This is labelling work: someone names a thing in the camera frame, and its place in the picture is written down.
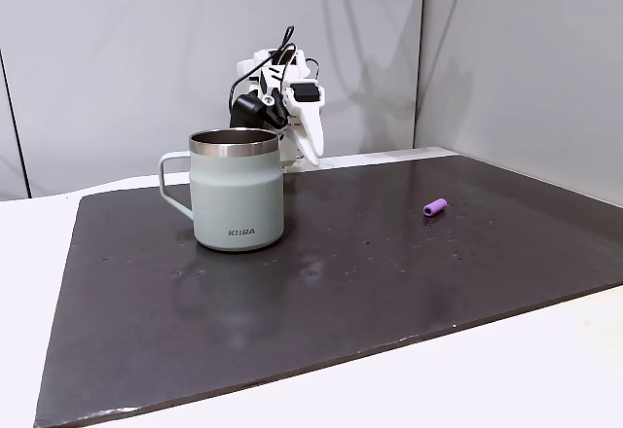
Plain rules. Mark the purple pen grip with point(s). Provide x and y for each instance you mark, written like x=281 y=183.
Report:
x=434 y=206

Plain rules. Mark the pale green steel mug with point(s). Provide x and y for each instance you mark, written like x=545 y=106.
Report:
x=237 y=189

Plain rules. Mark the dark grey table mat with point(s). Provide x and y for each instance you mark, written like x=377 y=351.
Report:
x=340 y=292

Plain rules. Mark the black white camera mount bracket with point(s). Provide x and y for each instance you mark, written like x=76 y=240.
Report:
x=273 y=107

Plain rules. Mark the black oval camera box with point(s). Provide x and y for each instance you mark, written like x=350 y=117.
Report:
x=247 y=109

